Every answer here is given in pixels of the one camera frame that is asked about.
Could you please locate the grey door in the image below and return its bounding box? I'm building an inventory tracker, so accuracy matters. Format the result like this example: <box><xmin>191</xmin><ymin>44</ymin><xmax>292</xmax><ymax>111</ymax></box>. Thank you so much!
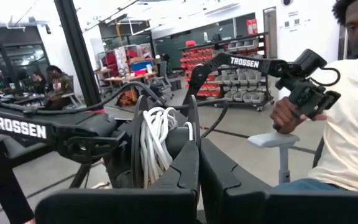
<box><xmin>263</xmin><ymin>6</ymin><xmax>278</xmax><ymax>59</ymax></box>

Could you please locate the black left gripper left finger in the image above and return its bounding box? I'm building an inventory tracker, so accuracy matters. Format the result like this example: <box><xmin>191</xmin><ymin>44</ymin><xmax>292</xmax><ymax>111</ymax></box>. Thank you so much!
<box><xmin>34</xmin><ymin>139</ymin><xmax>200</xmax><ymax>224</ymax></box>

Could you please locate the cluttered wooden table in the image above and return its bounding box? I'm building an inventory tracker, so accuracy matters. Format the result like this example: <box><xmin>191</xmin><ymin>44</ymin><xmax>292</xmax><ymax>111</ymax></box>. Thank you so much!
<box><xmin>94</xmin><ymin>42</ymin><xmax>169</xmax><ymax>97</ymax></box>

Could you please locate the seated person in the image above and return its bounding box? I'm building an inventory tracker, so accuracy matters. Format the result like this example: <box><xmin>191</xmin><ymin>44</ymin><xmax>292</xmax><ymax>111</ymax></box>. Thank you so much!
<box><xmin>31</xmin><ymin>70</ymin><xmax>48</xmax><ymax>95</ymax></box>
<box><xmin>44</xmin><ymin>64</ymin><xmax>75</xmax><ymax>110</ymax></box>
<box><xmin>270</xmin><ymin>0</ymin><xmax>358</xmax><ymax>192</ymax></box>

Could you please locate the person's hand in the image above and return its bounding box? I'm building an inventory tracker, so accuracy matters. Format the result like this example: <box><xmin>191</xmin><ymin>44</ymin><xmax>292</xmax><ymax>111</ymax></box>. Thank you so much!
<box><xmin>270</xmin><ymin>96</ymin><xmax>328</xmax><ymax>135</ymax></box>

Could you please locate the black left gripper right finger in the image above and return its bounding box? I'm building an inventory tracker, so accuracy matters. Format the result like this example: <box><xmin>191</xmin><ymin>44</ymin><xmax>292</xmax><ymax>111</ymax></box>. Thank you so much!
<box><xmin>199</xmin><ymin>138</ymin><xmax>358</xmax><ymax>224</ymax></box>

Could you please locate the red package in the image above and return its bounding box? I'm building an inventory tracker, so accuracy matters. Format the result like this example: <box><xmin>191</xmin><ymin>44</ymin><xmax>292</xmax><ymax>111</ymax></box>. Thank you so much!
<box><xmin>246</xmin><ymin>18</ymin><xmax>259</xmax><ymax>36</ymax></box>

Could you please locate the bin shelving cart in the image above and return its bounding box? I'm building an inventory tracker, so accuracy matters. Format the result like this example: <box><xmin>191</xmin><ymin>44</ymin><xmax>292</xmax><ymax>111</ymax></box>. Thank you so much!
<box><xmin>178</xmin><ymin>30</ymin><xmax>275</xmax><ymax>112</ymax></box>

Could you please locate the white cord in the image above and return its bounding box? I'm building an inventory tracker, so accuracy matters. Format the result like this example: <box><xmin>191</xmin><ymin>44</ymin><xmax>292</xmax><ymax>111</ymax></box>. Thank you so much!
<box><xmin>139</xmin><ymin>106</ymin><xmax>195</xmax><ymax>189</ymax></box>

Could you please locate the grey chair armrest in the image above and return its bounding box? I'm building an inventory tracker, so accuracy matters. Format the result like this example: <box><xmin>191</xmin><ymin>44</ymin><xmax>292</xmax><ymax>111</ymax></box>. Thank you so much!
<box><xmin>247</xmin><ymin>132</ymin><xmax>300</xmax><ymax>185</ymax></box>

